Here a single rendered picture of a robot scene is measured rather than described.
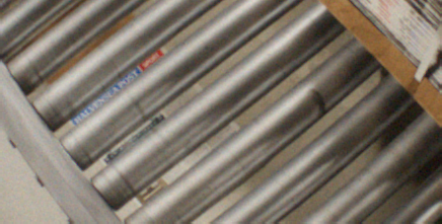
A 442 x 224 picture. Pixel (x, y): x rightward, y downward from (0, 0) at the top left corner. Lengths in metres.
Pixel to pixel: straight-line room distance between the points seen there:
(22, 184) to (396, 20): 1.14
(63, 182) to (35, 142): 0.06
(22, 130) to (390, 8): 0.45
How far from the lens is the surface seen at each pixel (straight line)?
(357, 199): 0.94
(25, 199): 1.85
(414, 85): 0.93
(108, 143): 0.99
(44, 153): 0.99
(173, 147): 0.97
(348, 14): 0.95
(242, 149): 0.96
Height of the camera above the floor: 1.70
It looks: 64 degrees down
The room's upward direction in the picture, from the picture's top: 2 degrees counter-clockwise
